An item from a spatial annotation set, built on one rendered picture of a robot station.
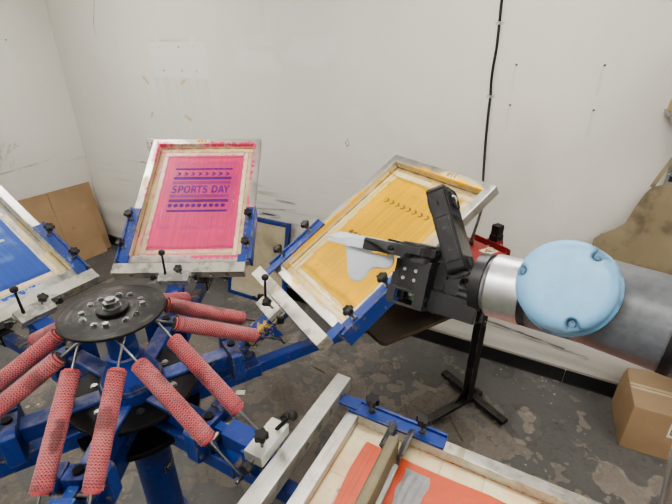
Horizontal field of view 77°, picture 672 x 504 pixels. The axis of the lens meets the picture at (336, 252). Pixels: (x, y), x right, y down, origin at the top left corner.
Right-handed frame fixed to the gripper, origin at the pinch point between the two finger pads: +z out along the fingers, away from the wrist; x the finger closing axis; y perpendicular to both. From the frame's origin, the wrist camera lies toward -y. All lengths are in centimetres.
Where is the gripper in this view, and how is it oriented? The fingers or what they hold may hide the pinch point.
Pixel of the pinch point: (357, 236)
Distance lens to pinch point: 62.3
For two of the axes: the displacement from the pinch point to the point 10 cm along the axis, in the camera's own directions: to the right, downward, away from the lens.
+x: 6.0, 0.5, 8.0
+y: -1.9, 9.8, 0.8
